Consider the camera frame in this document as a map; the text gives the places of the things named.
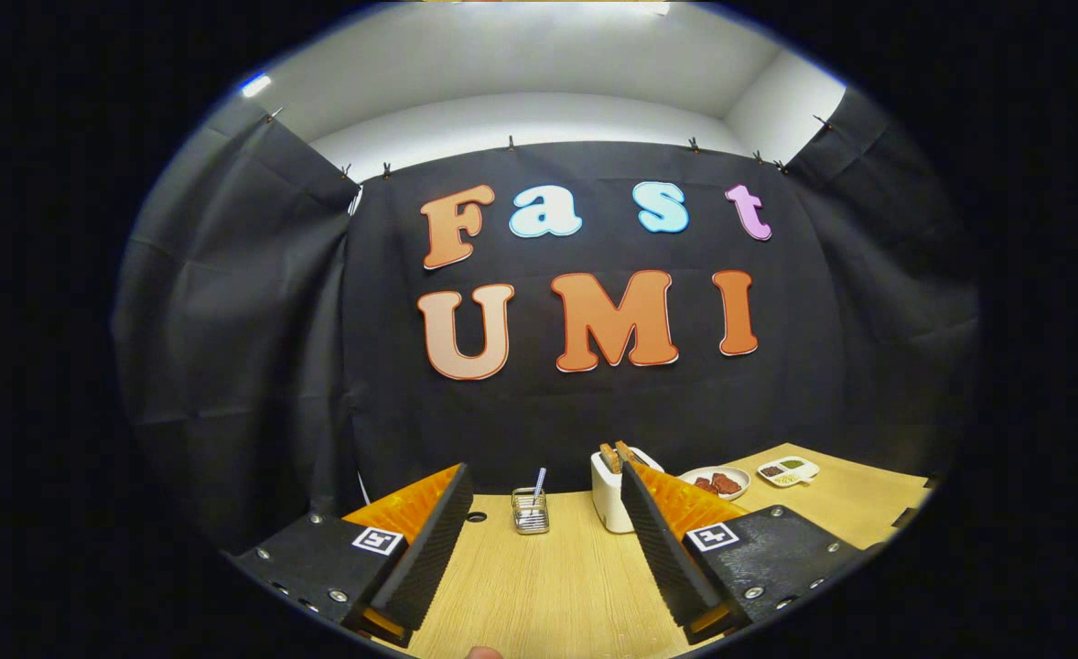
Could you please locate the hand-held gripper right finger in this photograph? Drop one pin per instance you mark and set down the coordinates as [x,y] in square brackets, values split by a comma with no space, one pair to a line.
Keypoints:
[667,558]

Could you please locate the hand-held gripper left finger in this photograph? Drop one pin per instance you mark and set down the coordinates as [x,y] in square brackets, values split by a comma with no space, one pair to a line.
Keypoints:
[429,558]

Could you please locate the white toaster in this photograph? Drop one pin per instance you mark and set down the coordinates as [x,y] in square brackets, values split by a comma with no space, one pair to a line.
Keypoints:
[608,503]

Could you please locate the brown meat piece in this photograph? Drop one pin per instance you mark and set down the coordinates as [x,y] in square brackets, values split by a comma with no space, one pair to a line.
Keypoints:
[727,483]
[704,485]

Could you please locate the white oval plate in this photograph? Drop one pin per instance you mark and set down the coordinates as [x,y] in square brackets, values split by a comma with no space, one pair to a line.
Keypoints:
[690,476]

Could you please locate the wooden table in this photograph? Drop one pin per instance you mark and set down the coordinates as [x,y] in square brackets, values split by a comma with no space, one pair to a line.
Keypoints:
[539,595]

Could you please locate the toast slice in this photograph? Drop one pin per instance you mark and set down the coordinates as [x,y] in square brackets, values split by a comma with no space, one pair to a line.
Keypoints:
[624,450]
[609,458]

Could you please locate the blue striped straw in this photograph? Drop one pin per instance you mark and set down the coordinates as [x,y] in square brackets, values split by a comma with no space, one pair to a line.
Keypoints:
[539,480]

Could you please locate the white divided condiment dish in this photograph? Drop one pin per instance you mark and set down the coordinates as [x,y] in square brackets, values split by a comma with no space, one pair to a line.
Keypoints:
[788,471]

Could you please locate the black backdrop cloth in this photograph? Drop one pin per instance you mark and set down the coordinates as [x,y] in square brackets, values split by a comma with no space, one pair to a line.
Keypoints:
[594,412]

